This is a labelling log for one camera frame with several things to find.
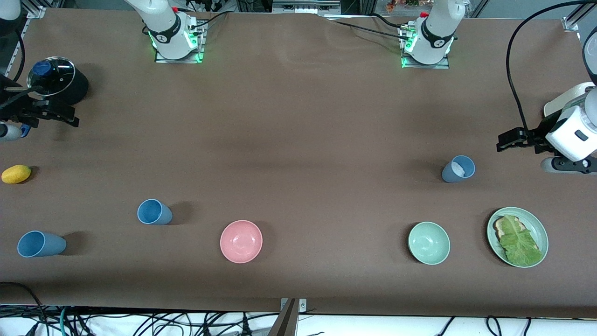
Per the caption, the black cooking pot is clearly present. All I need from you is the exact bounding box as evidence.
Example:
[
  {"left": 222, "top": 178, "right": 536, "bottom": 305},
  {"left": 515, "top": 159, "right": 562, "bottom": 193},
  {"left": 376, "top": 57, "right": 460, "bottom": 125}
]
[{"left": 27, "top": 56, "right": 90, "bottom": 106}]

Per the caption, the glass lid with blue knob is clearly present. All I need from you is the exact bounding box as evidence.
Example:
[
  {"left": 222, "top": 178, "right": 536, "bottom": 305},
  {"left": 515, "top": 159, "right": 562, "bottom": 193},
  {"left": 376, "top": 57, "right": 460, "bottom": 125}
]
[{"left": 27, "top": 56, "right": 76, "bottom": 97}]

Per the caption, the grey-blue plastic cup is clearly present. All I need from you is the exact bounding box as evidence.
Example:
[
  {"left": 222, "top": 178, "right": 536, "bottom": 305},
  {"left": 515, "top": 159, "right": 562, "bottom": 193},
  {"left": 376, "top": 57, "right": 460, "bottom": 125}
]
[{"left": 441, "top": 155, "right": 476, "bottom": 183}]

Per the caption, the yellow lemon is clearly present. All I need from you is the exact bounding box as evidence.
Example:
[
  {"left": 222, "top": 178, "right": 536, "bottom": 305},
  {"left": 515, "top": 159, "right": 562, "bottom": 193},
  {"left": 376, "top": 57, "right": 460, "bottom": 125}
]
[{"left": 1, "top": 164, "right": 32, "bottom": 184}]

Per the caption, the toasted bread slice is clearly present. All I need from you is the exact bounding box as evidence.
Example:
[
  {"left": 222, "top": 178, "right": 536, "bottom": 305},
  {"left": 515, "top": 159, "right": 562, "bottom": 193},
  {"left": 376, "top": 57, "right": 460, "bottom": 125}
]
[{"left": 493, "top": 217, "right": 541, "bottom": 256}]

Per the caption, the mint green plate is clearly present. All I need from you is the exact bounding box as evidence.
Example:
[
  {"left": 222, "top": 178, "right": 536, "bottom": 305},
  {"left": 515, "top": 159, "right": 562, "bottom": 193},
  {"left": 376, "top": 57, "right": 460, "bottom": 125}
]
[{"left": 486, "top": 207, "right": 549, "bottom": 269}]

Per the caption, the green lettuce leaf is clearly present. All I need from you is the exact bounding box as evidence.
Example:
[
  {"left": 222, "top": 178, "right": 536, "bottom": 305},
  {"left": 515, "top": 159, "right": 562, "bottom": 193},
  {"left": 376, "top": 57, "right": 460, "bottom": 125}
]
[{"left": 499, "top": 215, "right": 544, "bottom": 267}]

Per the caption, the mint green bowl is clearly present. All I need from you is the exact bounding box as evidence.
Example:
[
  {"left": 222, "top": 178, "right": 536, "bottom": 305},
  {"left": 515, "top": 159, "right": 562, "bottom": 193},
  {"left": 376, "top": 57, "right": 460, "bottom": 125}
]
[{"left": 408, "top": 221, "right": 451, "bottom": 266}]

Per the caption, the blue plastic cup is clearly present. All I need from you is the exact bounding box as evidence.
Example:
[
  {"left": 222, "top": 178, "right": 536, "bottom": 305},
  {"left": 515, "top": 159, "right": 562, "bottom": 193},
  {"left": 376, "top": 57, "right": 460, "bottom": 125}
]
[
  {"left": 137, "top": 199, "right": 173, "bottom": 226},
  {"left": 17, "top": 231, "right": 67, "bottom": 258}
]

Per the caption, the brown table cloth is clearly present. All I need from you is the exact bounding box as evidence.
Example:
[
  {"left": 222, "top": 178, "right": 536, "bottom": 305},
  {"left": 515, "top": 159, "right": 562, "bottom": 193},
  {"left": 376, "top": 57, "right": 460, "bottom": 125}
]
[{"left": 0, "top": 7, "right": 597, "bottom": 320}]

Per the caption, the pink bowl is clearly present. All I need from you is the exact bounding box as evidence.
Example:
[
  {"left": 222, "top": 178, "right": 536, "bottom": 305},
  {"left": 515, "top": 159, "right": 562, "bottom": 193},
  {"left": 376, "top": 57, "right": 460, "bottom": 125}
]
[{"left": 220, "top": 220, "right": 264, "bottom": 264}]

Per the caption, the grey metal rack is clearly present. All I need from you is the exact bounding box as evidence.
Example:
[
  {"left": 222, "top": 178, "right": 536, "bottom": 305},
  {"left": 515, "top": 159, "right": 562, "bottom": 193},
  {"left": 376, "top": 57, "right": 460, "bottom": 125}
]
[{"left": 271, "top": 0, "right": 342, "bottom": 15}]

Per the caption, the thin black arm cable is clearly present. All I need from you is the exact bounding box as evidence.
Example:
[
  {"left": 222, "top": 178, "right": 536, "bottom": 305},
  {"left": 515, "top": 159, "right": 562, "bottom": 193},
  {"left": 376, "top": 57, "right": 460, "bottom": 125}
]
[{"left": 13, "top": 29, "right": 26, "bottom": 83}]

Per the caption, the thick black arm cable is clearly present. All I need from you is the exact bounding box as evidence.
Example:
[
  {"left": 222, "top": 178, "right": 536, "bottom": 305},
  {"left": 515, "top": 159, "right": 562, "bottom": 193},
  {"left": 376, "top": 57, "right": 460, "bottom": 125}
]
[{"left": 506, "top": 0, "right": 597, "bottom": 136}]

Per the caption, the aluminium frame profile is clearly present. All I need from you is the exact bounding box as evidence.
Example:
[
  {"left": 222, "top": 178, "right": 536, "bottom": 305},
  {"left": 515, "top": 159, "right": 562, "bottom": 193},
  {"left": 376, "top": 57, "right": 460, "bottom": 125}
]
[
  {"left": 8, "top": 0, "right": 48, "bottom": 70},
  {"left": 562, "top": 0, "right": 597, "bottom": 33}
]

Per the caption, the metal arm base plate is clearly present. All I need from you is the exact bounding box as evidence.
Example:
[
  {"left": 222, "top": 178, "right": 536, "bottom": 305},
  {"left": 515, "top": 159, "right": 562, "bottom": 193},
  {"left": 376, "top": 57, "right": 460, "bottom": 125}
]
[
  {"left": 400, "top": 23, "right": 451, "bottom": 70},
  {"left": 154, "top": 19, "right": 206, "bottom": 64}
]

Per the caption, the black looped floor cable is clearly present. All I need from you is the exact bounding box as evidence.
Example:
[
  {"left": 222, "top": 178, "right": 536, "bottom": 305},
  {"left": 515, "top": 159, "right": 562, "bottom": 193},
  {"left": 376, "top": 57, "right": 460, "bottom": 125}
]
[{"left": 0, "top": 281, "right": 49, "bottom": 336}]

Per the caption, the black base cable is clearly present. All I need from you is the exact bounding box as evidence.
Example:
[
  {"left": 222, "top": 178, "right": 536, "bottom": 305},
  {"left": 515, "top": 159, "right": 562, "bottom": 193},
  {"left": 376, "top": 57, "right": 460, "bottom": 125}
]
[
  {"left": 188, "top": 11, "right": 230, "bottom": 29},
  {"left": 326, "top": 13, "right": 412, "bottom": 42}
]

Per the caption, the metal table clamp bracket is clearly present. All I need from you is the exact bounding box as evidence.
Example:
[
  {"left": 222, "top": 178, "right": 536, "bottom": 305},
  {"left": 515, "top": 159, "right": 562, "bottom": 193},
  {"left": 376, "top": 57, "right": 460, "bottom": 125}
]
[{"left": 279, "top": 298, "right": 308, "bottom": 314}]

